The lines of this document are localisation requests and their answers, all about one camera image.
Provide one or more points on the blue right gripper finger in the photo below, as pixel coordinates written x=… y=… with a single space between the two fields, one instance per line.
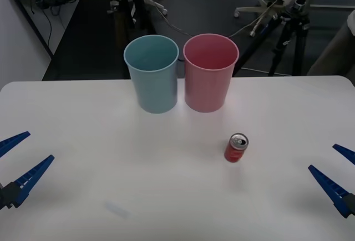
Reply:
x=346 y=152
x=332 y=189

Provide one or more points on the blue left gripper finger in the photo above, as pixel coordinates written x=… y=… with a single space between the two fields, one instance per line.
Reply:
x=33 y=174
x=11 y=142

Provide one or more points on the person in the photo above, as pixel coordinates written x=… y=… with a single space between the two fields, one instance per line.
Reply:
x=332 y=52

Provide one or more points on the pink plastic bin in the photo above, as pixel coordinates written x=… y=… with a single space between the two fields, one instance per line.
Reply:
x=206 y=91

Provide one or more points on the black camera tripod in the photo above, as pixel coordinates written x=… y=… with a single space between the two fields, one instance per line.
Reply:
x=138 y=8
x=298 y=38

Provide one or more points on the red drink can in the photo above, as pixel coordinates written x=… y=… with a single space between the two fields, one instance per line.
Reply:
x=235 y=153

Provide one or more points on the pale blue plastic bin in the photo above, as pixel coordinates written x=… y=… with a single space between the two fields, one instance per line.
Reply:
x=155 y=91

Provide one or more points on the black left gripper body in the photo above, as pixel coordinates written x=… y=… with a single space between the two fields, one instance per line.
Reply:
x=2 y=196

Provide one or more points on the grey desk with wooden edge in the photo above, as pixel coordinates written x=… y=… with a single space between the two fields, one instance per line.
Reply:
x=41 y=11

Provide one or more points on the white chair base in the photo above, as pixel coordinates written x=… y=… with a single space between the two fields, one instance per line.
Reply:
x=155 y=4

